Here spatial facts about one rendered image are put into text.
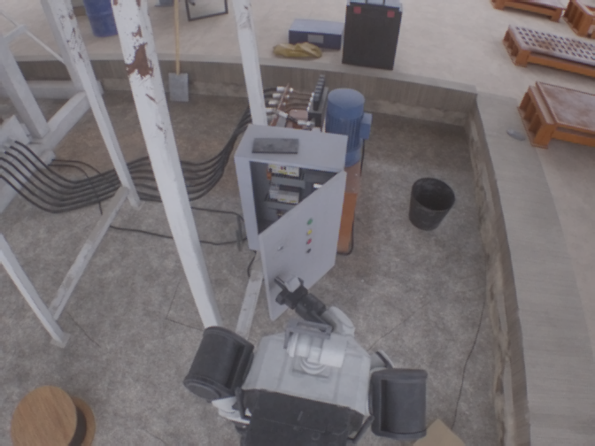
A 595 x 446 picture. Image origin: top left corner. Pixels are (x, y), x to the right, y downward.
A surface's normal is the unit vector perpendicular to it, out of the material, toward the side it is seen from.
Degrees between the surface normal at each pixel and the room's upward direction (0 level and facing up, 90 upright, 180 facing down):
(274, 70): 90
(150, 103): 81
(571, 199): 0
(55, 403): 0
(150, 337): 0
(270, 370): 8
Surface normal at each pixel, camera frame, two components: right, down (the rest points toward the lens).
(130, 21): -0.19, 0.65
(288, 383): 0.05, -0.73
